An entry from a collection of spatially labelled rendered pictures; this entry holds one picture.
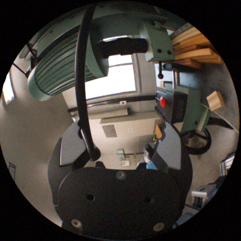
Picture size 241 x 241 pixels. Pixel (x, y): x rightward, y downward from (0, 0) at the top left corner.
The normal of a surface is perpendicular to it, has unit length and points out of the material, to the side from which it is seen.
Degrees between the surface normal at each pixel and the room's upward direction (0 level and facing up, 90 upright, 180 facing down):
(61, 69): 90
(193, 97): 90
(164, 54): 90
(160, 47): 90
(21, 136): 180
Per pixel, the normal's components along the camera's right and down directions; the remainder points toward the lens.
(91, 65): 0.06, 0.94
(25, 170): 0.98, -0.11
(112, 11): -0.07, 0.50
